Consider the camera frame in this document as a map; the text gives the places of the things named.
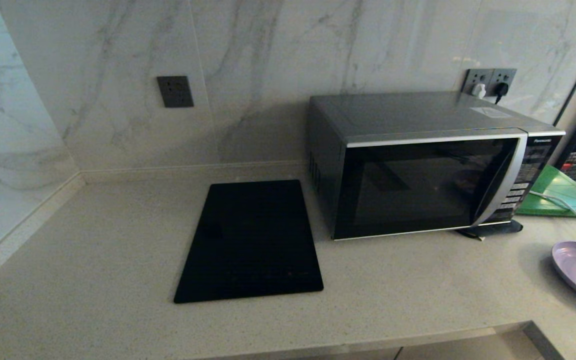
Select black glass microwave door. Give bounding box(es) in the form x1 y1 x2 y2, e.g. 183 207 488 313
333 134 529 241

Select silver microwave oven body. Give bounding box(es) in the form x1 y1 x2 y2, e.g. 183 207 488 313
308 91 566 241

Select black mat under microwave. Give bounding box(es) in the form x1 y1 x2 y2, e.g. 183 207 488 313
455 220 524 241

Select black induction cooktop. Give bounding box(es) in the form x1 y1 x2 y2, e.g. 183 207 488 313
173 179 324 304

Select beige cabinet front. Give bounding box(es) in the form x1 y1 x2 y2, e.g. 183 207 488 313
397 329 544 360

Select green cutting board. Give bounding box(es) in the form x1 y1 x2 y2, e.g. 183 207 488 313
515 165 576 218

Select dark grey single wall socket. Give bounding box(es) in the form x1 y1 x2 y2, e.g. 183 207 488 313
156 75 195 109

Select white power cable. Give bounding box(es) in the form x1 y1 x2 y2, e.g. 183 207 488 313
529 190 576 232

